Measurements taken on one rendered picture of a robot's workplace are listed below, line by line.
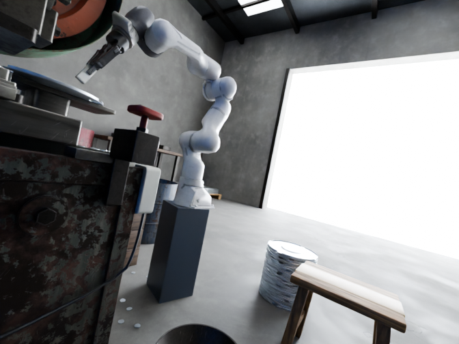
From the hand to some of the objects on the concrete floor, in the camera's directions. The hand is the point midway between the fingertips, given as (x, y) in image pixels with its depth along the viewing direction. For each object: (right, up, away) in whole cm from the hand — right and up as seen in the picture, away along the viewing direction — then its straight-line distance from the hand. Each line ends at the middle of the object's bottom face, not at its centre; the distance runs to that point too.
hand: (86, 74), depth 76 cm
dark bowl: (+40, -100, -9) cm, 108 cm away
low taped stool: (+87, -109, +4) cm, 140 cm away
